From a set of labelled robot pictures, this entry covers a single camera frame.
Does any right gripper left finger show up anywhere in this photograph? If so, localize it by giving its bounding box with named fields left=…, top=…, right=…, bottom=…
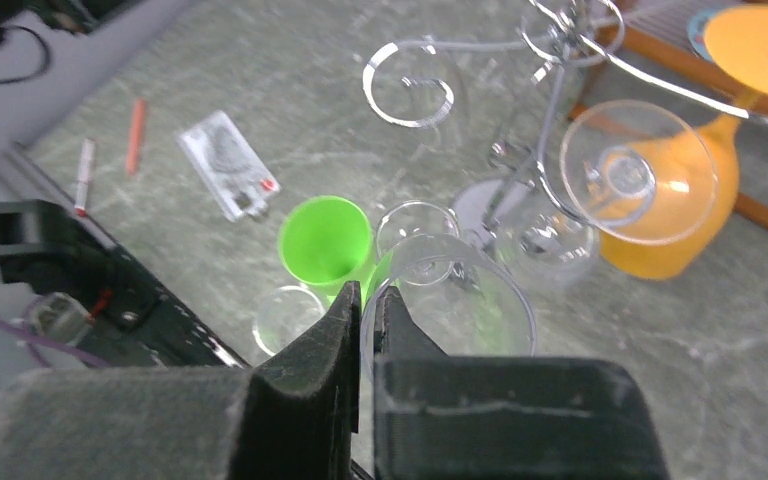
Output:
left=0, top=281, right=362, bottom=479

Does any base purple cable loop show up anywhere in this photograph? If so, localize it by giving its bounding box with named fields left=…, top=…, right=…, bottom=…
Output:
left=0, top=284, right=110, bottom=370

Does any white pen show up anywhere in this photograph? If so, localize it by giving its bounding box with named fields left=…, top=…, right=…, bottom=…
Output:
left=74, top=138, right=96, bottom=217

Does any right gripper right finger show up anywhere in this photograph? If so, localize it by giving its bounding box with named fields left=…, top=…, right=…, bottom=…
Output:
left=373, top=287, right=669, bottom=479

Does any orange plastic wine glass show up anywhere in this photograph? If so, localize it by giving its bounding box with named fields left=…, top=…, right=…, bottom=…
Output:
left=600, top=4, right=768, bottom=280

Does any clear wine glass by rack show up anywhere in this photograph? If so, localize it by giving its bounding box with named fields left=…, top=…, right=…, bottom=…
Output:
left=375, top=200, right=460, bottom=287

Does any clear wine glass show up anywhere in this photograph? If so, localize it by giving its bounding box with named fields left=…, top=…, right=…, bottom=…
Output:
left=496, top=100, right=718, bottom=288
left=252, top=285, right=325, bottom=357
left=375, top=200, right=460, bottom=287
left=360, top=233, right=538, bottom=399

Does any blue oval plate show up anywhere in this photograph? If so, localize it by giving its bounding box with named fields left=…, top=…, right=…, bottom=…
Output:
left=686, top=7, right=723, bottom=63

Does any chrome wine glass rack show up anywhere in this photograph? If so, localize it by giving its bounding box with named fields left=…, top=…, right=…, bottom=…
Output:
left=362, top=0, right=768, bottom=253

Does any red pen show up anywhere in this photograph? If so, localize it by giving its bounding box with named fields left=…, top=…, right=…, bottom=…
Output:
left=125, top=98, right=146, bottom=176

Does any green plastic wine glass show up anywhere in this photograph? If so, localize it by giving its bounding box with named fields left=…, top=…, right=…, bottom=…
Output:
left=277, top=195, right=377, bottom=302

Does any clear plastic card case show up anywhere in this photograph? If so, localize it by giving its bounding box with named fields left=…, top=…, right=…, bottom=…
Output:
left=177, top=110, right=281, bottom=222

